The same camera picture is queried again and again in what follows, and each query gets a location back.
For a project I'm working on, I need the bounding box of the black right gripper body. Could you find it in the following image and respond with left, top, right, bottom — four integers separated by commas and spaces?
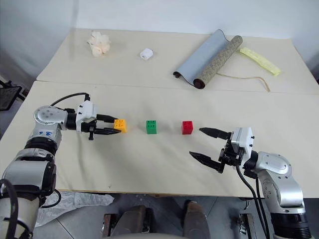
218, 138, 244, 173

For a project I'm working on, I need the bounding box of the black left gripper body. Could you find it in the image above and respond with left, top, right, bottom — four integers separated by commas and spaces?
81, 119, 99, 141

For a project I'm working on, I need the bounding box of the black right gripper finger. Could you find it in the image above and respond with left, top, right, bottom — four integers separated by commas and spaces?
189, 150, 224, 174
198, 127, 231, 140

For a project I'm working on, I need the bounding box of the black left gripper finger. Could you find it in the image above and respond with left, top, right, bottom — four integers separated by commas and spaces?
96, 114, 121, 123
95, 127, 123, 135

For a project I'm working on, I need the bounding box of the yellow toy brick cube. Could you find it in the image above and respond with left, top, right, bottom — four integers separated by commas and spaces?
113, 119, 129, 134

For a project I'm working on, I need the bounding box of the red toy brick cube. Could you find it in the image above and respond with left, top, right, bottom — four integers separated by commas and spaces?
181, 120, 194, 135

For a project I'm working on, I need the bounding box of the green toy brick cube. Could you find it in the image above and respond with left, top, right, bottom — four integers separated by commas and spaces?
145, 119, 158, 135

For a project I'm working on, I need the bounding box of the crumpled clear plastic sheet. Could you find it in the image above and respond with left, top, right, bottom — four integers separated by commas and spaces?
34, 191, 114, 228

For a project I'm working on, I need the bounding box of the crumpled cream paper flower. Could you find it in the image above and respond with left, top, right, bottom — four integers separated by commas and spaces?
87, 30, 112, 58

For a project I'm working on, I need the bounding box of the small white plastic box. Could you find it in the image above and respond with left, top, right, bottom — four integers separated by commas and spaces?
139, 48, 154, 61

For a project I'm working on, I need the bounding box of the rolled grey patterned scroll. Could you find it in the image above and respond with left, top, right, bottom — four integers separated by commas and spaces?
172, 28, 244, 91

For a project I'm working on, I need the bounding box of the pale yellow foam strip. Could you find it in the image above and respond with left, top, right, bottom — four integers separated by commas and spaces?
239, 47, 282, 77

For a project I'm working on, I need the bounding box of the black mesh chair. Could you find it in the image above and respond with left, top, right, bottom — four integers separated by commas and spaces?
0, 79, 29, 112

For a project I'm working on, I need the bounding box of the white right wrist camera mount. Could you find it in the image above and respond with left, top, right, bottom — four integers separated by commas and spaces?
230, 127, 256, 167

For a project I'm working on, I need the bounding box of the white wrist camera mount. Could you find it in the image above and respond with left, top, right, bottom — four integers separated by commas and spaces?
230, 127, 256, 167
75, 100, 99, 133

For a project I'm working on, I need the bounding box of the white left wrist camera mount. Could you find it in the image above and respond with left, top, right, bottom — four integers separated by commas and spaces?
75, 100, 99, 133

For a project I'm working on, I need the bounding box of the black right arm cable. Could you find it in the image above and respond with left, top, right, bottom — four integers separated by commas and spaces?
235, 165, 272, 239

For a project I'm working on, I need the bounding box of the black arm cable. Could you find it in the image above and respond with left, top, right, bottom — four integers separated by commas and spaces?
50, 92, 91, 107
235, 165, 272, 239

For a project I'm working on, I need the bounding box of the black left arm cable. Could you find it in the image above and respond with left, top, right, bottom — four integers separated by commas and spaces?
50, 92, 91, 107

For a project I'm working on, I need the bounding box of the beige scroll cord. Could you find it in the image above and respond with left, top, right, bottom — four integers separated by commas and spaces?
216, 72, 272, 93

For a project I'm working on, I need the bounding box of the metal table leg bracket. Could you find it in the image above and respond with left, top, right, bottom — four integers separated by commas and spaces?
237, 212, 257, 235

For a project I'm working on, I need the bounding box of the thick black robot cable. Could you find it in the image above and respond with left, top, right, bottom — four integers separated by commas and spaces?
0, 177, 33, 239

